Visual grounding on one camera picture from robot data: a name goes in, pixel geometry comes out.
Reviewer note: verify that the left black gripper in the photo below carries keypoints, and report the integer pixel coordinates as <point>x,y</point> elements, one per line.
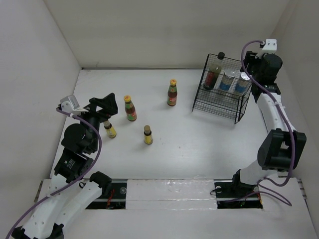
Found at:
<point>109,104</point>

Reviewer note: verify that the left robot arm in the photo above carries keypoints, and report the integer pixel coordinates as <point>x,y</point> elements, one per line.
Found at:
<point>50,216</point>

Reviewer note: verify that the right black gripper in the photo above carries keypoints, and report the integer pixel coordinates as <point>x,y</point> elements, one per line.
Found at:
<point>249,58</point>

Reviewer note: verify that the yellow-cap sauce bottle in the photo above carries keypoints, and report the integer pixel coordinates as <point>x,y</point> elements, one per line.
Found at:
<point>172,93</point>
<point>130,108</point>

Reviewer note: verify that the white jar silver lid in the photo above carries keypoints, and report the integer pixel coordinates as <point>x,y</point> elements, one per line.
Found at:
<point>227,80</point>
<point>242,84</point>

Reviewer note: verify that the black wire mesh rack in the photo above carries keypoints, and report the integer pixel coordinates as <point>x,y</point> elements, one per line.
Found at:
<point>226,104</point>

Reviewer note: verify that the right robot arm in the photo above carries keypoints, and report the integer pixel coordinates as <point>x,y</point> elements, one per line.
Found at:
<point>283,146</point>

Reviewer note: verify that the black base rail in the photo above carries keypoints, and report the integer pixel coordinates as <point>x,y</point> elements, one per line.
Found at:
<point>116,199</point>

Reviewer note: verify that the small yellow bottle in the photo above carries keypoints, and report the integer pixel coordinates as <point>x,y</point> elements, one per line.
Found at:
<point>111,133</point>
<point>148,139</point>

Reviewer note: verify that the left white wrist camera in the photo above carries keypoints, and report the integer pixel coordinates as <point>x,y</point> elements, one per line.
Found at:
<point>70,106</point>

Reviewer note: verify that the tall clear black-cap bottle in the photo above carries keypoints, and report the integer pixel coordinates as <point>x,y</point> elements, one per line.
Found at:
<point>213,72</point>

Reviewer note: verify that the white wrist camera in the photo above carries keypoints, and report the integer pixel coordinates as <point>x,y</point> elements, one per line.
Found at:
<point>70,106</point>
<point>269,46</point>

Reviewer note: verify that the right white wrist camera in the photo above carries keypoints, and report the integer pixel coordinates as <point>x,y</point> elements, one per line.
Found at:
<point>269,46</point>

